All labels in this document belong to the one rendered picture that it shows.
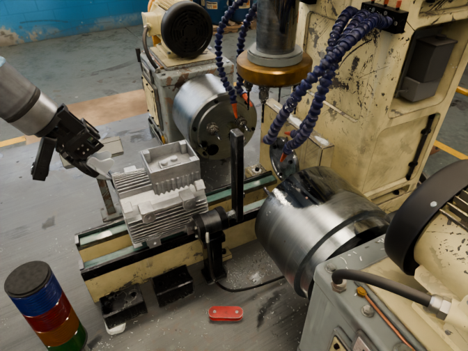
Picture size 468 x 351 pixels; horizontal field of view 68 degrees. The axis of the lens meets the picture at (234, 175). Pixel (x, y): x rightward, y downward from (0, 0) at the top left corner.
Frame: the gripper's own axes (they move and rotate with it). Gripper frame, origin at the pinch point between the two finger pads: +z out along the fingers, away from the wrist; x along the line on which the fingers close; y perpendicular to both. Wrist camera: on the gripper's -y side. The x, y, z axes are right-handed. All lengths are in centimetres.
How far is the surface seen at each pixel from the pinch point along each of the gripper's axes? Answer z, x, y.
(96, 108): 87, 239, -36
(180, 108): 13.9, 25.0, 25.3
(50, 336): -8.8, -38.8, -11.8
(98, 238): 11.6, -2.5, -13.8
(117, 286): 19.6, -13.1, -17.4
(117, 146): 4.9, 16.7, 4.0
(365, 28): -8, -29, 59
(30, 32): 64, 539, -78
